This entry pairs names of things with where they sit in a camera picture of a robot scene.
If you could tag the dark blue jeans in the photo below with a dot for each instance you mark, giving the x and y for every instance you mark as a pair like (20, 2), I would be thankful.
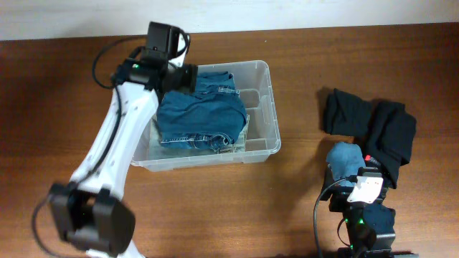
(210, 118)

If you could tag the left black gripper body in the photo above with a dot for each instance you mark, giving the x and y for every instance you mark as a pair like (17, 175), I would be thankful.
(184, 77)

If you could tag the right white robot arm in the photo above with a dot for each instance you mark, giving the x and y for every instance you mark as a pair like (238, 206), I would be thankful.
(369, 224)

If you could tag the light blue jeans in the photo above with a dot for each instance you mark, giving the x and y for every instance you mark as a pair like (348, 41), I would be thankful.
(238, 143)

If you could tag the blue folded cloth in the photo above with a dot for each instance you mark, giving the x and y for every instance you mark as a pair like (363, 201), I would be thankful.
(343, 160)

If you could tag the small black folded garment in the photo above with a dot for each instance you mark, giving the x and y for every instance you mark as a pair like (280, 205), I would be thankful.
(346, 114)

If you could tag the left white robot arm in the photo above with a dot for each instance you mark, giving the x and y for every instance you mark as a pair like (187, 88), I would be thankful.
(88, 212)

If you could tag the clear plastic storage bin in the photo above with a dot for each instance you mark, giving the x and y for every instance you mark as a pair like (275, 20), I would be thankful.
(261, 138)

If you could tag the large black garment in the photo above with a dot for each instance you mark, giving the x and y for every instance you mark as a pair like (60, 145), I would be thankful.
(390, 140)

